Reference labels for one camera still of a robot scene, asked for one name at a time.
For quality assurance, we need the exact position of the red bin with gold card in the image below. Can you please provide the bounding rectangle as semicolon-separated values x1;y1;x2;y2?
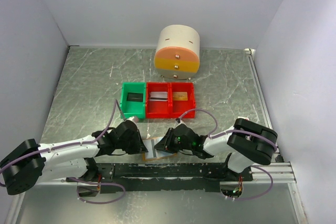
171;82;196;118

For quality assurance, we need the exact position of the aluminium frame rail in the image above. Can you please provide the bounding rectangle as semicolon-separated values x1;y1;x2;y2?
244;48;297;183

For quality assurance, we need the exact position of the red bin with silver card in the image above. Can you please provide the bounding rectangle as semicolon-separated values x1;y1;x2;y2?
145;82;172;119

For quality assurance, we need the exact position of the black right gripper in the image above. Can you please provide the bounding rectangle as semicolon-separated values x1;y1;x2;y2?
154;128;193;154

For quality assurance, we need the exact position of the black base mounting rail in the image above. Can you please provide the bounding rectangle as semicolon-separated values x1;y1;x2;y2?
79;163;253;193

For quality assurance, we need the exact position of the black card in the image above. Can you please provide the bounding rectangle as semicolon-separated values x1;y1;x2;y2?
127;92;143;102

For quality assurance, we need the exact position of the silver striped card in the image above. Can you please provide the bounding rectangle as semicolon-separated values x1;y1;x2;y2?
144;138;158;161
149;91;168;101

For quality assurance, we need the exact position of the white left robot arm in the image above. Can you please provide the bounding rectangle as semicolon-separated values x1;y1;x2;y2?
1;120;148;195

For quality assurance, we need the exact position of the green plastic bin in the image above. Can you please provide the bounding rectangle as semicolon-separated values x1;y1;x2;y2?
120;82;146;119

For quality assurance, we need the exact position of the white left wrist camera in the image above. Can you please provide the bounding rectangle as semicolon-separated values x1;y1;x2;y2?
128;116;139;124

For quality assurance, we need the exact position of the gold VIP card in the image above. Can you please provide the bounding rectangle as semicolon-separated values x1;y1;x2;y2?
172;91;188;101

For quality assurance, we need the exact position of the white red card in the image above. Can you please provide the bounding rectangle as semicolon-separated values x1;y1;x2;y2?
238;116;249;121

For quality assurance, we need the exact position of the round three-drawer mini cabinet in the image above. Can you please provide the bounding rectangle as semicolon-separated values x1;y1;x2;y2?
154;25;200;80

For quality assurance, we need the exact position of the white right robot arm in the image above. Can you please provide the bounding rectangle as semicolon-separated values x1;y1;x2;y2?
154;118;278;181

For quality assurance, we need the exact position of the tan leather card holder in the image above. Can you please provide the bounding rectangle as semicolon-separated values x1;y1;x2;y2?
142;136;176;162

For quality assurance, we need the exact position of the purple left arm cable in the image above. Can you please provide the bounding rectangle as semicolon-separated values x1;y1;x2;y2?
0;99;126;205

